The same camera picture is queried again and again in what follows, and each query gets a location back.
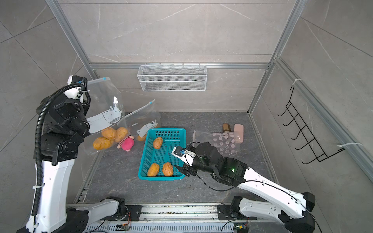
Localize pink dotted clear bag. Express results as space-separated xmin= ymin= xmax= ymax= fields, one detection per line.
xmin=193 ymin=131 xmax=243 ymax=157

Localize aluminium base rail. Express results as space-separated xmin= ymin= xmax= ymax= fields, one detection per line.
xmin=68 ymin=202 xmax=301 ymax=233

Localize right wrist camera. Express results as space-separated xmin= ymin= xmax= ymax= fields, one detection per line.
xmin=172 ymin=146 xmax=196 ymax=158

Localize white wire mesh shelf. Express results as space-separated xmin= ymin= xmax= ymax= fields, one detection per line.
xmin=137 ymin=65 xmax=208 ymax=92

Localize pink rectangular box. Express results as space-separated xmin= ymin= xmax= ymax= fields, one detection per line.
xmin=234 ymin=124 xmax=244 ymax=144

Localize black wire hook rack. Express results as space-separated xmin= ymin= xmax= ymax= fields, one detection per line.
xmin=277 ymin=86 xmax=345 ymax=165

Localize clear zipper bag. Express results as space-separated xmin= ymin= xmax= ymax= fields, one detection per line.
xmin=124 ymin=100 xmax=161 ymax=141
xmin=81 ymin=77 xmax=127 ymax=155

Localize teal plastic basket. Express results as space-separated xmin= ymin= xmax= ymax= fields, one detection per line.
xmin=138 ymin=128 xmax=187 ymax=181

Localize brown cylindrical bottle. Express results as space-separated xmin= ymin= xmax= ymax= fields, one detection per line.
xmin=222 ymin=123 xmax=232 ymax=133

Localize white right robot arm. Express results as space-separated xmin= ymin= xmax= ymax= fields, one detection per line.
xmin=172 ymin=142 xmax=319 ymax=233

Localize wrinkled brown potato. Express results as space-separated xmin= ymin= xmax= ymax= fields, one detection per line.
xmin=162 ymin=162 xmax=173 ymax=177

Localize black corrugated cable hose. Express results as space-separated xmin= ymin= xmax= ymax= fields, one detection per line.
xmin=31 ymin=77 xmax=91 ymax=216

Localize plush doll pink black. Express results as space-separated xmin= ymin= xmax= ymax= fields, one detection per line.
xmin=117 ymin=136 xmax=135 ymax=152

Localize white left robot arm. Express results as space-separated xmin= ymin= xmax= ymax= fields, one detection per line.
xmin=18 ymin=91 xmax=128 ymax=233

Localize smooth brown potato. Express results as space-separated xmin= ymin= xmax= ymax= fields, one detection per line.
xmin=92 ymin=137 xmax=113 ymax=150

